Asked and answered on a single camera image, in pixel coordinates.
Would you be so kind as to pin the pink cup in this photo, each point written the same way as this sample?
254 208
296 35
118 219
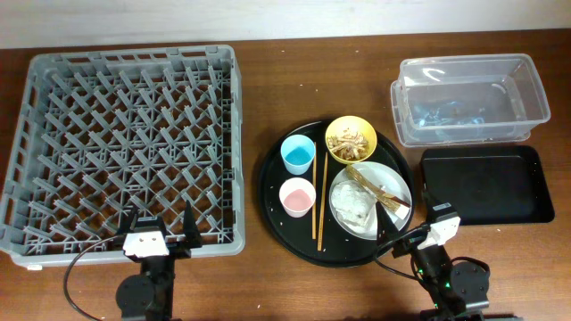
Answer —
296 196

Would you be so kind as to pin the round black tray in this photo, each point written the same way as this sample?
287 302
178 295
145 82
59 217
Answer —
340 248

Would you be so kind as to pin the clear plastic bin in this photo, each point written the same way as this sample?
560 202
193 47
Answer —
468 99

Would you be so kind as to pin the black rectangular tray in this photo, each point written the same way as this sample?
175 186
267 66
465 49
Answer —
488 185

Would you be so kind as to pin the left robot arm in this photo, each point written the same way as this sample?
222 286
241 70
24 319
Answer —
149 294

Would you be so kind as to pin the white plate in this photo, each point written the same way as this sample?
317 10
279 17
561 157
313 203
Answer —
381 176

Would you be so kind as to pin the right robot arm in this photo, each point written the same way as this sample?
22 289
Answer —
457 287

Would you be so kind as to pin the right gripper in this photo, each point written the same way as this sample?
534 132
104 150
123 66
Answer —
386 227

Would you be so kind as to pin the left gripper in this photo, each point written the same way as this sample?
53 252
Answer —
179 252

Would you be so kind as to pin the gold snack wrapper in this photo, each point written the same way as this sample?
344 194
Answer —
396 205

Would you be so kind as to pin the food scraps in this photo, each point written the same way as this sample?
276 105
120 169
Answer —
349 146

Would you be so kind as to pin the wooden chopstick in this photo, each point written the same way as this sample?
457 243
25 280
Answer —
322 203
313 209

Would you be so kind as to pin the grey plastic dishwasher rack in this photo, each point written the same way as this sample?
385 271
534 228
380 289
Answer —
102 133

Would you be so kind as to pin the light blue cup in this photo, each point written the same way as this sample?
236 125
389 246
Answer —
298 153

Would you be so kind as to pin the white napkin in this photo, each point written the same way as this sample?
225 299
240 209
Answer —
352 203

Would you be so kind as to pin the yellow bowl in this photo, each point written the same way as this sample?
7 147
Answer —
354 123

